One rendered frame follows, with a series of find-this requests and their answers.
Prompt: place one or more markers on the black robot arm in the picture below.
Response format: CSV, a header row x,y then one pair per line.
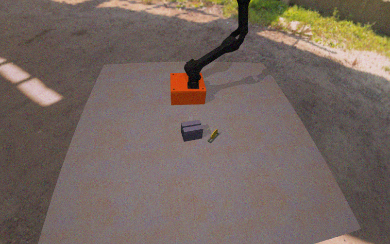
x,y
230,44

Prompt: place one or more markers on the gold coin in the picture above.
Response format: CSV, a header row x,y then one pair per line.
x,y
214,134

